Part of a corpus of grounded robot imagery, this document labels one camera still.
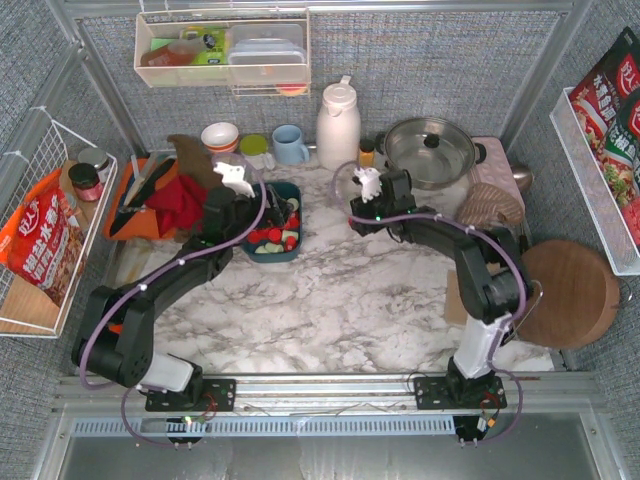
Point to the red coffee capsule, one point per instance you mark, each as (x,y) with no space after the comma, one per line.
(275,235)
(290,243)

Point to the left white wire basket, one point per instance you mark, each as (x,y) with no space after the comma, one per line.
(26,311)

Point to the steel ladle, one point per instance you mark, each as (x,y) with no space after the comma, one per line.
(523,177)

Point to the green snack packet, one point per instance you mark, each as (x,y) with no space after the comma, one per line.
(217,44)

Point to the white orange striped bowl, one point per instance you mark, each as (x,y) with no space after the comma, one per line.
(220,137)

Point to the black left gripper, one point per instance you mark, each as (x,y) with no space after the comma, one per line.
(273,211)

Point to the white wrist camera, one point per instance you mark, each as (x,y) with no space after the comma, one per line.
(233,177)
(369,180)

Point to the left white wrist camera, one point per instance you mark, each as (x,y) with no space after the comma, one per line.
(233,177)

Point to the clear plastic food container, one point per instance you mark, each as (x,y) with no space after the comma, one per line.
(268,53)

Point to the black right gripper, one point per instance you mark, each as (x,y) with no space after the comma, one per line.
(360,220)

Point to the right white mesh basket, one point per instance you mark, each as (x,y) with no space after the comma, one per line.
(618,243)

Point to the green coffee capsule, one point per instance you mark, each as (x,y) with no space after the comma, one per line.
(294,203)
(273,247)
(287,234)

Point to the brown cloth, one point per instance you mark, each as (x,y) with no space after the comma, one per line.
(194,160)

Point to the brown cardboard square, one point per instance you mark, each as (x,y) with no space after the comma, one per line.
(454,311)

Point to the steel pot with lid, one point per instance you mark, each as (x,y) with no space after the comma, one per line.
(436,152)

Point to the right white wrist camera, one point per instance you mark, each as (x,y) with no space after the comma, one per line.
(369,180)

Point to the white wall basket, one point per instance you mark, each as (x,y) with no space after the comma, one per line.
(155,29)

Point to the striped pink cloth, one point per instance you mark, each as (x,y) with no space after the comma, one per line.
(486,206)

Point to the orange tray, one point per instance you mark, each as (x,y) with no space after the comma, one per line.
(140,221)

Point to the red seasoning packet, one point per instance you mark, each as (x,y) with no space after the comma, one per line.
(606,105)

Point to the black knife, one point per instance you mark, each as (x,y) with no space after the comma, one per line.
(151,174)

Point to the orange seasoning bag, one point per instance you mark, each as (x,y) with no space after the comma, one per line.
(39,243)

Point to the teal storage basket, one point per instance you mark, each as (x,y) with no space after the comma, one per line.
(253,245)

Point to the white thermos jug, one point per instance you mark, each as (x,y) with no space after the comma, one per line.
(338,126)

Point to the round wooden cutting board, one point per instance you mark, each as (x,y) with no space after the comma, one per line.
(577,299)

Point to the dark lid jar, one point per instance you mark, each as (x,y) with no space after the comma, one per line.
(85,182)

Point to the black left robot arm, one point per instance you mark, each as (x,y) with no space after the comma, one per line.
(116,336)

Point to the aluminium front rail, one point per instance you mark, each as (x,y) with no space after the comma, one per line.
(307,395)

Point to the red cloth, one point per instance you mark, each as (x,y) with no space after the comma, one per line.
(178,205)

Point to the green lid white cup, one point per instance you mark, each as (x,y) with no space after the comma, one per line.
(255,149)

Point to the orange spice bottle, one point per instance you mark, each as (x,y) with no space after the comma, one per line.
(366,157)

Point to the pink egg tray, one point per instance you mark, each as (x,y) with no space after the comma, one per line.
(495,169)

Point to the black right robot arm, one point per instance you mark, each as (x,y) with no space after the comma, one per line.
(492,282)

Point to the light blue mug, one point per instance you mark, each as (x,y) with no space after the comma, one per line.
(289,147)

